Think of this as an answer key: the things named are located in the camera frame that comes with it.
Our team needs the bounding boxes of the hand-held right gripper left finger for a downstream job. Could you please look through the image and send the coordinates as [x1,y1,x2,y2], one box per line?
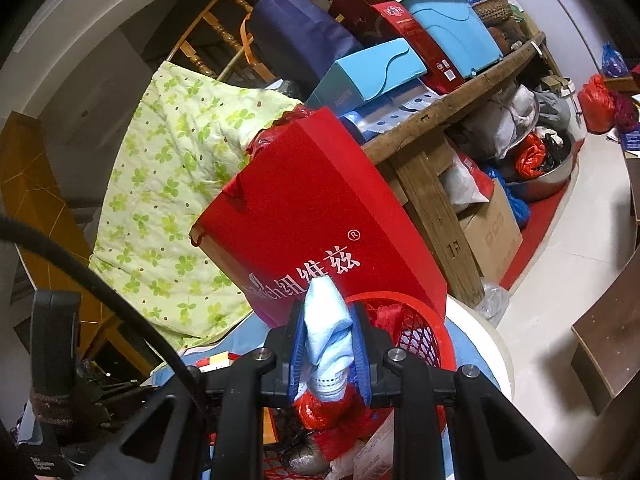
[75,310,307,480]

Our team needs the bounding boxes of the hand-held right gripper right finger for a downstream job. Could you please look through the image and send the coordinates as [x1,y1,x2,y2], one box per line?
[350,305,576,480]

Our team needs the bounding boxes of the light blue face mask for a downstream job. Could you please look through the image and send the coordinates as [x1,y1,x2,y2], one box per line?
[297,275,353,403]

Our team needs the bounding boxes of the red ribbon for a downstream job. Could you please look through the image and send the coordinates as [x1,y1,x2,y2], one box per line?
[375,302,416,341]

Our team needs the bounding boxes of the red mesh plastic basket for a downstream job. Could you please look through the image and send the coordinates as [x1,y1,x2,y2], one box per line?
[257,291,456,480]

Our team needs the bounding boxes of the black plastic bag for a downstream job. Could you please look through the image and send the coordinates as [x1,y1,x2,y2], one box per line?
[280,440,326,476]

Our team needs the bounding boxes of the long white box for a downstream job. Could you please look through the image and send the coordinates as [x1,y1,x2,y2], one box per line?
[195,352,236,368]

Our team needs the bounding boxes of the red paper bag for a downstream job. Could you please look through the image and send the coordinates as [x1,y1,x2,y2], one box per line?
[189,106,448,328]

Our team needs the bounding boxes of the rough wooden table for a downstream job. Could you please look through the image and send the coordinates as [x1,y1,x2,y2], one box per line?
[360,32,548,308]

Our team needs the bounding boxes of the cardboard box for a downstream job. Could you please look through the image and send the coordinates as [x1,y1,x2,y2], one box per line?
[457,180,524,281]

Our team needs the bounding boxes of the green floral quilt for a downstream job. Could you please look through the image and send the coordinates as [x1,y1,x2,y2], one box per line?
[90,60,306,361]

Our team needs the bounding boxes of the white plastic bag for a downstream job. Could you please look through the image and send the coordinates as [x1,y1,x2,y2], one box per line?
[442,155,493,206]

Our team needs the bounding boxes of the tied red plastic bag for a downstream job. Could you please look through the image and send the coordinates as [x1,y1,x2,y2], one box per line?
[245,105,321,156]

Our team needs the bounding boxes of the red floor mat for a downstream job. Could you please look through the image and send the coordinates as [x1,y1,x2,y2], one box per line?
[500,140,586,291]

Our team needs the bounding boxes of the blue dotted sheet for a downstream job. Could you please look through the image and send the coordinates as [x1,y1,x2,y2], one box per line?
[345,87,441,141]

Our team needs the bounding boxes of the dark wooden bench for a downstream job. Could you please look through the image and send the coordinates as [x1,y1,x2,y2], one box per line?
[570,245,640,416]

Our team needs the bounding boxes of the metal basin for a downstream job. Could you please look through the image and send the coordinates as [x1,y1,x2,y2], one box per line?
[500,132,576,201]

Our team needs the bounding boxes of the flat light blue box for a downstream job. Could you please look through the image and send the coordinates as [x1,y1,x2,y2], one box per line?
[305,37,428,111]

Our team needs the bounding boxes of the dark red box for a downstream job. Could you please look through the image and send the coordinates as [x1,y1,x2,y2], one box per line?
[327,0,468,96]

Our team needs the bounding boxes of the light blue storage bin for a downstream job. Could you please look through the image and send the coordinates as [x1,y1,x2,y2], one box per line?
[395,0,503,81]

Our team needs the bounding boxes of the large red plastic bag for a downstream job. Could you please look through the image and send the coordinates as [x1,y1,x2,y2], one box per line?
[578,74,617,133]

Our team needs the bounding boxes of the maroon plastic bag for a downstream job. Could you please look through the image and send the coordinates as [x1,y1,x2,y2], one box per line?
[612,91,640,131]

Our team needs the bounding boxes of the woven basket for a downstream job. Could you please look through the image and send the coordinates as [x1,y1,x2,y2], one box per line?
[470,0,513,23]

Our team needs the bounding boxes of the black cable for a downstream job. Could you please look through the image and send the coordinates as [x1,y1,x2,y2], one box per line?
[0,215,211,411]

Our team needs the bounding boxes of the navy bag orange handles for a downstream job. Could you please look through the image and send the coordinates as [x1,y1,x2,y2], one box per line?
[240,0,363,106]

